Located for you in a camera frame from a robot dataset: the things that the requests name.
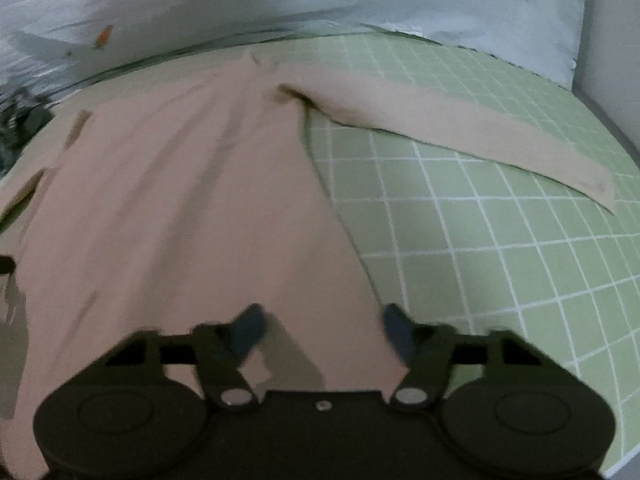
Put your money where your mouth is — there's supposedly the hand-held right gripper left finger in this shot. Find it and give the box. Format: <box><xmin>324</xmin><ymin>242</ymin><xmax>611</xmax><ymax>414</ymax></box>
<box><xmin>105</xmin><ymin>303</ymin><xmax>271</xmax><ymax>411</ymax></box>

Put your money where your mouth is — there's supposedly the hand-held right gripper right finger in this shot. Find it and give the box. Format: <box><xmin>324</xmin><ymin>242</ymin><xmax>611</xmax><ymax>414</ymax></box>
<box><xmin>382</xmin><ymin>303</ymin><xmax>553</xmax><ymax>411</ymax></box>

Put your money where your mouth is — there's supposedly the beige long-sleeved garment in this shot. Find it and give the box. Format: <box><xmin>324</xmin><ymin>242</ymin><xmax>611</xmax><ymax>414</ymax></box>
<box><xmin>0</xmin><ymin>50</ymin><xmax>618</xmax><ymax>480</ymax></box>

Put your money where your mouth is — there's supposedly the dark plaid garment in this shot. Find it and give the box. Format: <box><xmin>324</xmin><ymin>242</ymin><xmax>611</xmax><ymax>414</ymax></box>
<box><xmin>0</xmin><ymin>87</ymin><xmax>53</xmax><ymax>173</ymax></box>

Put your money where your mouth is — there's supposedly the carrot print pale blue sheet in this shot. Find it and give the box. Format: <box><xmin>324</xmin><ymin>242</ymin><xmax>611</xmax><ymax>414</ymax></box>
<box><xmin>0</xmin><ymin>0</ymin><xmax>587</xmax><ymax>111</ymax></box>

